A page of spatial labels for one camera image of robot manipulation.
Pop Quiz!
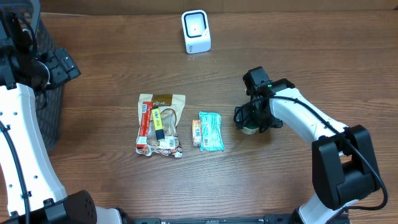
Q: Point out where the green lid jar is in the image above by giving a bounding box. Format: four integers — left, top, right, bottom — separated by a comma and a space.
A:
241, 126, 259, 135

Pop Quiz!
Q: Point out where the teal snack packet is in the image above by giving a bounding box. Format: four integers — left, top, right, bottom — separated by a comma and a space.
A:
199, 111, 224, 151

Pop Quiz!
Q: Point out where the orange snack packet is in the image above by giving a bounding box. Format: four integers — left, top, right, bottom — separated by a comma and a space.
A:
192, 119, 202, 147

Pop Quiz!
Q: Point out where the brown snack pouch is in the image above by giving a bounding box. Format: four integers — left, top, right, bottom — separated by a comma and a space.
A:
136, 93, 186, 158

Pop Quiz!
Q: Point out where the red item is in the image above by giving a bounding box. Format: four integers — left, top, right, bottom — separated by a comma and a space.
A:
136, 101, 153, 148

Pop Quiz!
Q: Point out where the yellow black item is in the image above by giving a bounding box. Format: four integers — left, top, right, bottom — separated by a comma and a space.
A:
151, 108, 165, 141

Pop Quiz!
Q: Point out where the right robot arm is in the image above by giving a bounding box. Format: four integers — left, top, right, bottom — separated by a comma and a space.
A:
234, 78, 386, 223

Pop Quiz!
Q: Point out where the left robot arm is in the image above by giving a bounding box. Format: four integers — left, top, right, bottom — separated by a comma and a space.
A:
1, 11, 133, 224

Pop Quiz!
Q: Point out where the white barcode scanner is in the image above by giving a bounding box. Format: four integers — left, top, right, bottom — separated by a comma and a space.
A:
181, 9, 211, 54

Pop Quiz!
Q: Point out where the grey plastic mesh basket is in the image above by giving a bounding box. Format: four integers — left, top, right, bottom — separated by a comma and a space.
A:
1, 0, 63, 151

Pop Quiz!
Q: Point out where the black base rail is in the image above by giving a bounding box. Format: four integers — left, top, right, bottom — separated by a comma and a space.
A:
127, 214, 295, 224

